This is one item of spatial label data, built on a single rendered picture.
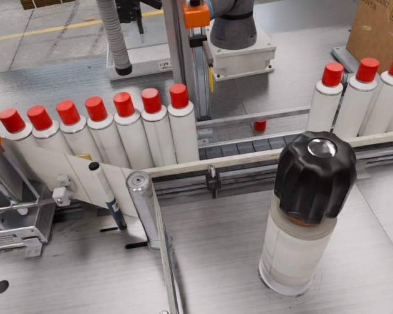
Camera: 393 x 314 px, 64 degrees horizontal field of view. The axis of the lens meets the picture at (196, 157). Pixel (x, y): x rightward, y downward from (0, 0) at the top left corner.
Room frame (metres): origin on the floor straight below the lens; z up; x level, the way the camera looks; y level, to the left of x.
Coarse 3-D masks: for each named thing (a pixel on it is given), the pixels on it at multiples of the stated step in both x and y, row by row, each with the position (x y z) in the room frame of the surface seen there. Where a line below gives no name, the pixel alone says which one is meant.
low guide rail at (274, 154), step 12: (360, 144) 0.47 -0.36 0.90; (372, 144) 0.47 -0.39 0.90; (228, 156) 0.46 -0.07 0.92; (240, 156) 0.46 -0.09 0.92; (252, 156) 0.46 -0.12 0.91; (264, 156) 0.46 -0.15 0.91; (276, 156) 0.46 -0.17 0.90; (156, 168) 0.45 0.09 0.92; (168, 168) 0.45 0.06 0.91; (180, 168) 0.45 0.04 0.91; (192, 168) 0.45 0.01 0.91; (204, 168) 0.45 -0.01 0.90
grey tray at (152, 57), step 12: (156, 36) 1.17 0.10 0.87; (108, 48) 1.10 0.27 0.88; (132, 48) 1.16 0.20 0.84; (144, 48) 1.16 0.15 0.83; (156, 48) 1.15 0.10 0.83; (168, 48) 1.13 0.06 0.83; (108, 60) 1.02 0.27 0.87; (132, 60) 1.07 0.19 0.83; (144, 60) 1.06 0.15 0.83; (156, 60) 0.98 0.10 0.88; (168, 60) 0.98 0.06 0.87; (108, 72) 0.96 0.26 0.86; (132, 72) 0.97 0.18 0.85; (144, 72) 0.97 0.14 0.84; (156, 72) 0.98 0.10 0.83
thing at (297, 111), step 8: (264, 112) 0.54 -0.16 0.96; (272, 112) 0.54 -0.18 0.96; (280, 112) 0.54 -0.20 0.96; (288, 112) 0.53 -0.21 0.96; (296, 112) 0.53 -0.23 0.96; (304, 112) 0.54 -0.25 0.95; (208, 120) 0.54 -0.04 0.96; (216, 120) 0.53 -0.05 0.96; (224, 120) 0.53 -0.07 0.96; (232, 120) 0.53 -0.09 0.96; (240, 120) 0.53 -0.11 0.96; (248, 120) 0.53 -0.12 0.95; (256, 120) 0.53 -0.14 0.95; (200, 128) 0.52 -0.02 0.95
